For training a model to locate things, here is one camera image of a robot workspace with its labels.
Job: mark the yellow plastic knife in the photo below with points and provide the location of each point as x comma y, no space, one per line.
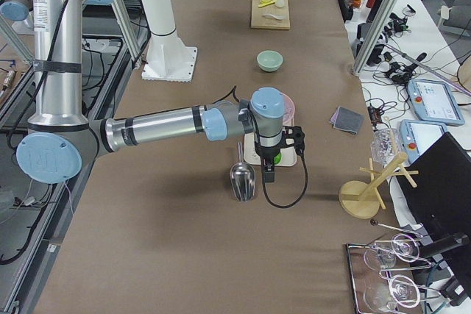
266,4

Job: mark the clear glass mug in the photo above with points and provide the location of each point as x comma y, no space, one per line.
385,145

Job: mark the white ceramic spoon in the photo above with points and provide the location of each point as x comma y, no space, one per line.
273,16

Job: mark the pink bowl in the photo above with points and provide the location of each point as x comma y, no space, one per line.
289,110

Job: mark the blue teach pendant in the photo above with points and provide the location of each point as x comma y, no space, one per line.
418,136
433,101

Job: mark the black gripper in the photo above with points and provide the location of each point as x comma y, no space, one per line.
268,154

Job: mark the black monitor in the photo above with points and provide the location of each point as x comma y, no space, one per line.
441,199

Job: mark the beige serving tray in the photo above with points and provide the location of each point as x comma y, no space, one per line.
289,157

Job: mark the metal ice scoop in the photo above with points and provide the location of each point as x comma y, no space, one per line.
242,177

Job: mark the mint green bowl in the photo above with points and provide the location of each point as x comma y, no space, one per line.
269,61

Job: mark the wooden mug tree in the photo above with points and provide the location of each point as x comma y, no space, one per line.
362,200

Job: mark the wine glass rack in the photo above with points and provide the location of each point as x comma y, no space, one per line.
380,276

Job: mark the white camera pillar base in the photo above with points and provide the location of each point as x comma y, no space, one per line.
167,58

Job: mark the grey folded cloth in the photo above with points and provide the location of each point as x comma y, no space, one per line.
347,120

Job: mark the wooden cutting board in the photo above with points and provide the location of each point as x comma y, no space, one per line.
258,22

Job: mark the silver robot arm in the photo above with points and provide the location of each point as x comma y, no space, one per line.
61,140

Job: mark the green lime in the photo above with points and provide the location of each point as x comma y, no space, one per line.
278,158

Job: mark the aluminium frame post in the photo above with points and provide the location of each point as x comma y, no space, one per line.
373,35

